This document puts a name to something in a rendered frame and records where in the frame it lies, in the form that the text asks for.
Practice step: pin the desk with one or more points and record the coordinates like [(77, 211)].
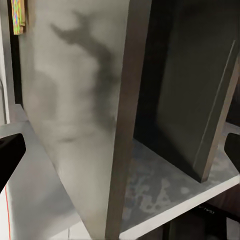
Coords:
[(132, 101)]

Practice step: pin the swivel chair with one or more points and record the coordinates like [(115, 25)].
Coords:
[(38, 204)]

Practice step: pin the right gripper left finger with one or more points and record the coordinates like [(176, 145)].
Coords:
[(12, 150)]

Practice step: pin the jigsaw puzzle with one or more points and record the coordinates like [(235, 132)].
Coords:
[(18, 16)]

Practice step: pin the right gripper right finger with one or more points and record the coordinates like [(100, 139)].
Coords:
[(232, 149)]

